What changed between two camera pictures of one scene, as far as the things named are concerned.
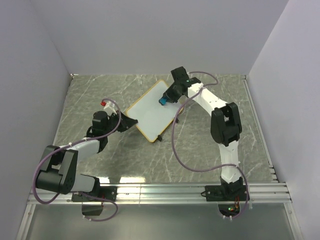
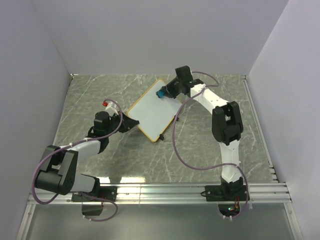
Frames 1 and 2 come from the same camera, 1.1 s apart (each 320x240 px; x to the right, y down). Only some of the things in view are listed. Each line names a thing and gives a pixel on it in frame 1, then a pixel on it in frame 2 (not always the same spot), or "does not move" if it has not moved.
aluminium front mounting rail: x=261 y=193 does not move
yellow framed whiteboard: x=153 y=118 does not move
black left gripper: x=126 y=122 does not move
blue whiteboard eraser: x=163 y=101 → x=161 y=94
